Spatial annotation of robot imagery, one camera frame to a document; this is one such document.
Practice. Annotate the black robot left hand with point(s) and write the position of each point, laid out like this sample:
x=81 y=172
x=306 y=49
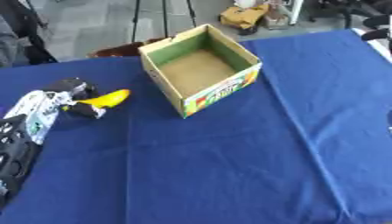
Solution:
x=76 y=87

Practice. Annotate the yellow toy banana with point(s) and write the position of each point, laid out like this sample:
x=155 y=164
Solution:
x=109 y=99

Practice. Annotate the tan cardboard box green inside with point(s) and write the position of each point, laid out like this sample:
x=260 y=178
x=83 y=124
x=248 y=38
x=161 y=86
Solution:
x=199 y=70

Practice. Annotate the brown wooden chair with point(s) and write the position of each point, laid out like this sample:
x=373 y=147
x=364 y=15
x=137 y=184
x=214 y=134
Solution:
x=122 y=49

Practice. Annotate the black tripod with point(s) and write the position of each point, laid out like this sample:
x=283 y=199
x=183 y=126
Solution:
x=164 y=17

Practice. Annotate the yellow bag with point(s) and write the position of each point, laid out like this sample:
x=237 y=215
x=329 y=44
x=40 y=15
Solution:
x=244 y=16

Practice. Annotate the black office chair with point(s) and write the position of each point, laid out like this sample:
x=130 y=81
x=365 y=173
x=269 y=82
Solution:
x=357 y=11

